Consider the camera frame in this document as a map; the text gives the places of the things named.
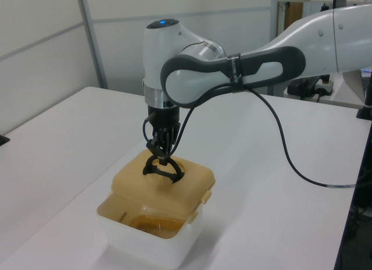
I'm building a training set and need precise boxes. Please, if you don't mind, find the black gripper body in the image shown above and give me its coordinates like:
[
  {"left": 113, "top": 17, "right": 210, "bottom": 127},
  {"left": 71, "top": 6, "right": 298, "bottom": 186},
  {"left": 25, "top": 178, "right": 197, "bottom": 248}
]
[{"left": 146, "top": 105, "right": 181, "bottom": 132}]

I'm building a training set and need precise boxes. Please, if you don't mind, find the black lid handle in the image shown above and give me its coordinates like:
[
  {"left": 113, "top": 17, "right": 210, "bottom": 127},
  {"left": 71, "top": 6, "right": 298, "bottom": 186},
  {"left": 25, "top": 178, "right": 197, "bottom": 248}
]
[{"left": 142, "top": 155, "right": 186, "bottom": 184}]

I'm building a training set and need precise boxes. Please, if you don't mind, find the beige plastic case lid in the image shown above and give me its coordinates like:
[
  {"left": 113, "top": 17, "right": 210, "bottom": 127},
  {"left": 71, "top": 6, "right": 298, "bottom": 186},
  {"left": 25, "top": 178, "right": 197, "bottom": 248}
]
[{"left": 112, "top": 149, "right": 216, "bottom": 224}]

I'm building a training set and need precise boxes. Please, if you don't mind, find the white plastic tool case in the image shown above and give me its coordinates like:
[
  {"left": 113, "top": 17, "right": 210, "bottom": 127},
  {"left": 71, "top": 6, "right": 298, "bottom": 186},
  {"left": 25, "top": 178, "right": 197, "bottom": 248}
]
[{"left": 95, "top": 191, "right": 204, "bottom": 268}]

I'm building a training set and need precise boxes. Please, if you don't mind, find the yellow C-clamp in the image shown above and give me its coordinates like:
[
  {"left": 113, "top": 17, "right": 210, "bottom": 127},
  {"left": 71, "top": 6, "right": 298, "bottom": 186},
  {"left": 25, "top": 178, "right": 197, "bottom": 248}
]
[{"left": 129, "top": 214, "right": 185, "bottom": 239}]

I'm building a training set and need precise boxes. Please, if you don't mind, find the black device on desk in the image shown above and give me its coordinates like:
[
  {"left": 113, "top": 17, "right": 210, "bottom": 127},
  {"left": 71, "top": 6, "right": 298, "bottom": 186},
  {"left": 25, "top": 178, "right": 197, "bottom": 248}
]
[{"left": 287, "top": 77, "right": 320, "bottom": 101}]

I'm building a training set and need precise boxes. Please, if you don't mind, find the emergency stop button box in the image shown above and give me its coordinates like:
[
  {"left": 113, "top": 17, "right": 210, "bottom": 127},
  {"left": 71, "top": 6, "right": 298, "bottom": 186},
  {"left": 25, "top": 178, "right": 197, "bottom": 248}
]
[{"left": 318, "top": 74, "right": 334, "bottom": 97}]

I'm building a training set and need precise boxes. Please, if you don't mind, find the brown wooden cabinet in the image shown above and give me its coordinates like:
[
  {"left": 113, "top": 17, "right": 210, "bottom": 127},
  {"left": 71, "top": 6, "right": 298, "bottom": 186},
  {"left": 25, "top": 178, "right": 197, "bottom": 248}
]
[{"left": 283, "top": 1, "right": 303, "bottom": 33}]

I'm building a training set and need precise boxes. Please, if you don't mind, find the black strap on arm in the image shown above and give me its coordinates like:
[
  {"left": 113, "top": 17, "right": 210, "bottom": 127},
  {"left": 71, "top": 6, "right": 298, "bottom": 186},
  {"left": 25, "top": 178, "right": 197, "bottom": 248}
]
[{"left": 227, "top": 52, "right": 246, "bottom": 94}]

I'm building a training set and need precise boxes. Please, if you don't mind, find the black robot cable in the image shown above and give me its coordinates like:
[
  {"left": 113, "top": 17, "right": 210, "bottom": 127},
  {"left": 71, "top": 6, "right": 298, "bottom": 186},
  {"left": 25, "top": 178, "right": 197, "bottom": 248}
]
[{"left": 141, "top": 83, "right": 361, "bottom": 191}]

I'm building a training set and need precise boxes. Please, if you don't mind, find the black stand post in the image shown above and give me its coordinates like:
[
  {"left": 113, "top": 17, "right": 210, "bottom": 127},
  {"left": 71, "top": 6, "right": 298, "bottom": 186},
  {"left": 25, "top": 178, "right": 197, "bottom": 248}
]
[{"left": 356, "top": 67, "right": 372, "bottom": 121}]

